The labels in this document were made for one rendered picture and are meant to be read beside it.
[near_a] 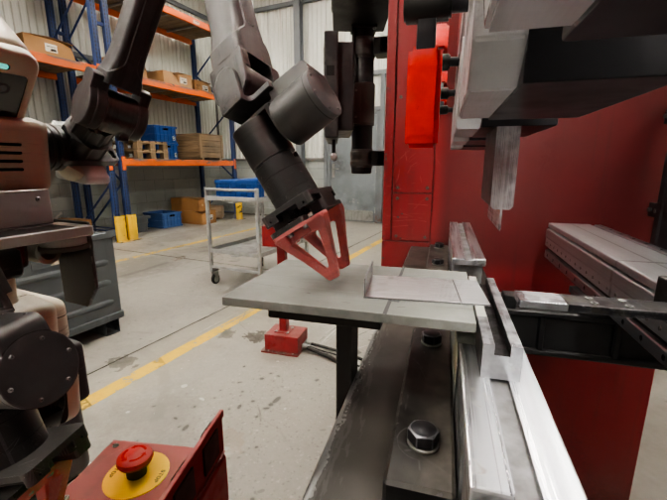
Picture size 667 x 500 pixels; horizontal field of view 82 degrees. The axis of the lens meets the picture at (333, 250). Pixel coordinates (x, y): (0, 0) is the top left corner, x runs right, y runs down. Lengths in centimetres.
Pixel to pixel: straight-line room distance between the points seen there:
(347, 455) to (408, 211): 100
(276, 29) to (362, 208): 412
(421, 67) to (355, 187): 766
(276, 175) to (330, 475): 31
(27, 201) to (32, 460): 48
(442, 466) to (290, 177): 32
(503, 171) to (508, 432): 22
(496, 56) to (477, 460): 22
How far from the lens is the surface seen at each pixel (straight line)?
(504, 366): 35
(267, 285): 47
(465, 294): 45
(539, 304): 45
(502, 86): 21
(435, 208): 130
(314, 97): 42
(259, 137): 46
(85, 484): 59
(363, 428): 44
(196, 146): 827
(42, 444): 46
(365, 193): 786
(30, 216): 82
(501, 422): 31
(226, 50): 54
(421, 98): 28
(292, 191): 44
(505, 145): 39
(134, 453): 56
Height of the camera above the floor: 114
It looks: 12 degrees down
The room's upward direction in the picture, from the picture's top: straight up
